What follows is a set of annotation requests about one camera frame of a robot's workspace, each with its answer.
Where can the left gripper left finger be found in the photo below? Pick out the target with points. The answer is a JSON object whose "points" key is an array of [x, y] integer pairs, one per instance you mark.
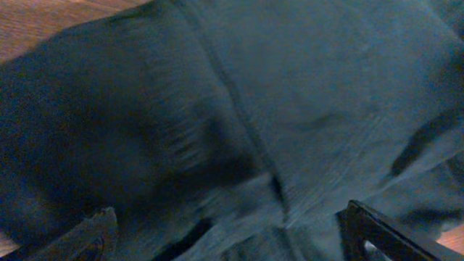
{"points": [[94, 238]]}

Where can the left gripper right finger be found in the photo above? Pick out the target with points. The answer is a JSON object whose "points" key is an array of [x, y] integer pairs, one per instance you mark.
{"points": [[361, 224]]}

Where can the black pants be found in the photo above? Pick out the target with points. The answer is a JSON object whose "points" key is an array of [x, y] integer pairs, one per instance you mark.
{"points": [[237, 129]]}

